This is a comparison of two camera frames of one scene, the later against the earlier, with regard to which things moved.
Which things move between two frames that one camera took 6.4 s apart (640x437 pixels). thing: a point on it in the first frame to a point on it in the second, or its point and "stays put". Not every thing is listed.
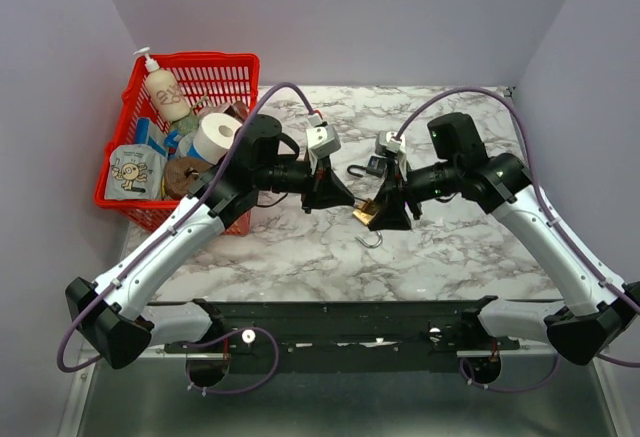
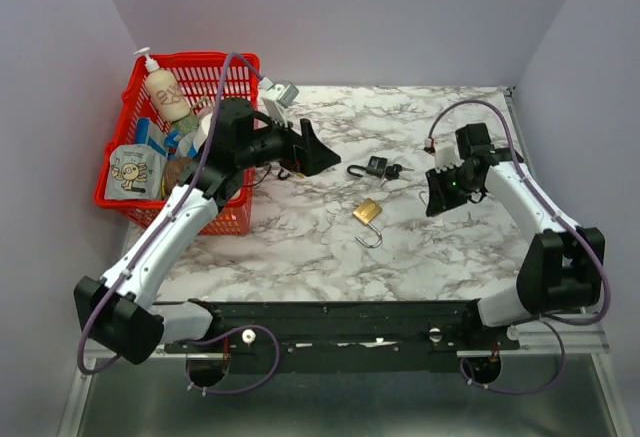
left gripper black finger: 327,192 to 311,155
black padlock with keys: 376,166 stays put
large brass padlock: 364,211 stays put
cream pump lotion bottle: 163,90 stays put
